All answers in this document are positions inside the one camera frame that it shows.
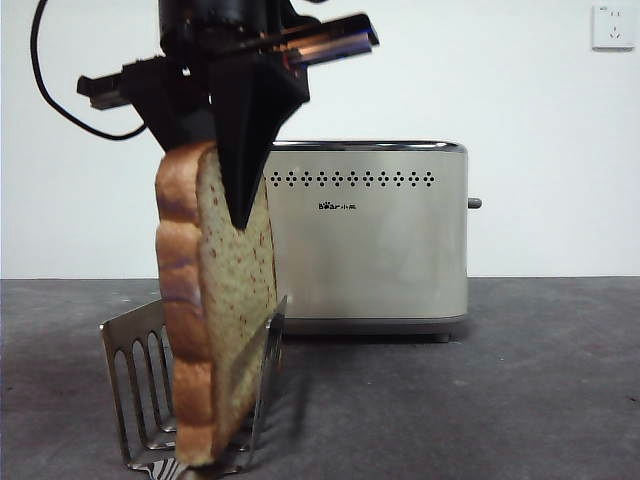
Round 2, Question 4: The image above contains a cream steel two-slot toaster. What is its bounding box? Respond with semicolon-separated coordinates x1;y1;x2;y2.
259;140;470;344

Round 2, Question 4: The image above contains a white wall socket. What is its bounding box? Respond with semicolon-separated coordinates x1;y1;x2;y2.
592;5;635;52

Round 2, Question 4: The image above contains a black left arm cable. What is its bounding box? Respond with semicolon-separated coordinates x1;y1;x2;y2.
31;0;149;142

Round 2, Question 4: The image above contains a brown-crusted bread slice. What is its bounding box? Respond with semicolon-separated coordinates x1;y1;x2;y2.
154;141;281;469

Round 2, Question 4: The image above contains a stainless steel toast rack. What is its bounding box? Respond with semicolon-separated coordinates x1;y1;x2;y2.
98;294;289;474

